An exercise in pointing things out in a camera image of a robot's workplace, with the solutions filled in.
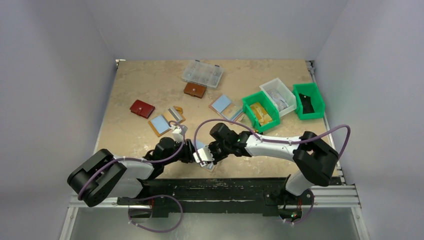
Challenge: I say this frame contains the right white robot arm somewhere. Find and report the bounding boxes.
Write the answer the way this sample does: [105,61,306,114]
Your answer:
[199,123,339,196]

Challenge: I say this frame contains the clear plastic organizer box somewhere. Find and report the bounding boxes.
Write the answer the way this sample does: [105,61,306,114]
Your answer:
[182,60,224,89]

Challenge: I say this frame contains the brown leather card holder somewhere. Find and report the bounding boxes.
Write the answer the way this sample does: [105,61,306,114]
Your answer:
[183,82,207,99]

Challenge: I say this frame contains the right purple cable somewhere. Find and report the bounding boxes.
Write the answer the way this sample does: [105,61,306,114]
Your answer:
[193,118,351,226]

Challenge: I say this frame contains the green bin with yellow items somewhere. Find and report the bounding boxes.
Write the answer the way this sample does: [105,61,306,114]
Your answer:
[242,91,281,133]

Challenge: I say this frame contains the open pink card holder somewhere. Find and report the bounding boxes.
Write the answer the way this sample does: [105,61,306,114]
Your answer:
[209,94,243,122]

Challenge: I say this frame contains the red leather card holder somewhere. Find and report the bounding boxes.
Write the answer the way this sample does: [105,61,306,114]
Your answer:
[129,99,156,119]

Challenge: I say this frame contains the green bin with black item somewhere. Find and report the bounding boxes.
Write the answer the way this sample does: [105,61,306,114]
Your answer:
[292,82,326,121]

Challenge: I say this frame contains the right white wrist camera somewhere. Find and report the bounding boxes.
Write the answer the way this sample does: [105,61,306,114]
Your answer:
[193,146,215,167]

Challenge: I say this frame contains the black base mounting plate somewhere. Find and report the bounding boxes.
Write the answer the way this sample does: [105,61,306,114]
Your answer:
[117,177,314,219]

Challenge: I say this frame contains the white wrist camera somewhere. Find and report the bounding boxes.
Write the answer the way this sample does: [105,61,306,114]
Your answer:
[170,125,188,143]
[193,146,215,167]

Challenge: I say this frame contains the open orange card holder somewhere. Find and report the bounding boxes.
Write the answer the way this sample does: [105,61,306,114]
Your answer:
[148,106,186,137]

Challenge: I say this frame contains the white plastic bin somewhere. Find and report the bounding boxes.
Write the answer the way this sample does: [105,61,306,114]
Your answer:
[259,77,297,118]

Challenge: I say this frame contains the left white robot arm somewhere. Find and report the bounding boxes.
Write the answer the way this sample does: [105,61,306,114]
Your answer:
[66,137,196,207]

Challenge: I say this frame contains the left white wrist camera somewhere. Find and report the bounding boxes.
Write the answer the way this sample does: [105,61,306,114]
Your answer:
[170,125,188,143]

